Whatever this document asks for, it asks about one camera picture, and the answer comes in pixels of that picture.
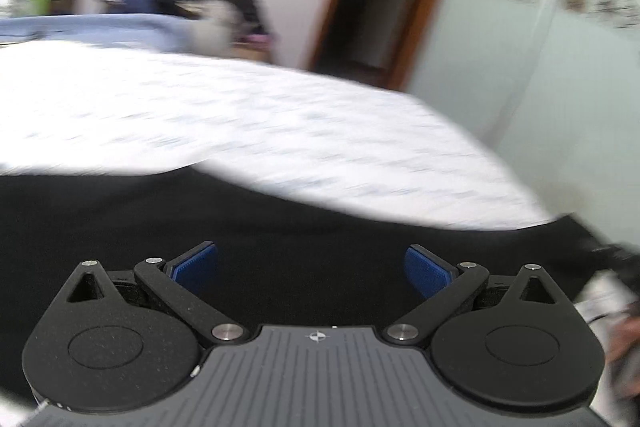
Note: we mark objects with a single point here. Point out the green plastic basket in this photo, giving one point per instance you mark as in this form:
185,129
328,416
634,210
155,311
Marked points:
37,8

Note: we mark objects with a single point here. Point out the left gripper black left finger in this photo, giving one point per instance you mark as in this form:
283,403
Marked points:
117,341

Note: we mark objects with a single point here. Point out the white bedsheet with blue script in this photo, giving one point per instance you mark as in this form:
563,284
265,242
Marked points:
71,107

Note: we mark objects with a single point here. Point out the person's right hand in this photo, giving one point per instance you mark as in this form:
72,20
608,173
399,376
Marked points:
623,356

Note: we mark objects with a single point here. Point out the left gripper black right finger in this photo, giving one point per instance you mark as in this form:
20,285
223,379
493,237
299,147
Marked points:
514,344

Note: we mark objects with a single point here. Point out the black pants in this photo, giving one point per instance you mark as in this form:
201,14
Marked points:
280,262

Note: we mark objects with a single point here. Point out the light blue blanket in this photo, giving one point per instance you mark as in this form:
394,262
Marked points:
160,33

